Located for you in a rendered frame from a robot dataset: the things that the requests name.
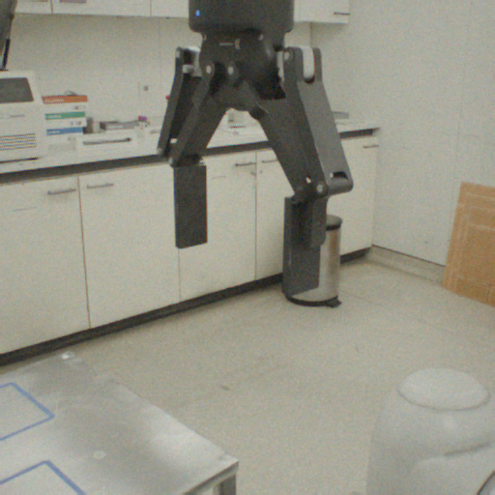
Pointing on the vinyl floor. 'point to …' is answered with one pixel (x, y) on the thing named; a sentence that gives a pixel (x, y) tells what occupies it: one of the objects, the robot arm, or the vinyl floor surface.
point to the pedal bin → (330, 264)
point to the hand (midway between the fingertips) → (241, 252)
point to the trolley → (99, 438)
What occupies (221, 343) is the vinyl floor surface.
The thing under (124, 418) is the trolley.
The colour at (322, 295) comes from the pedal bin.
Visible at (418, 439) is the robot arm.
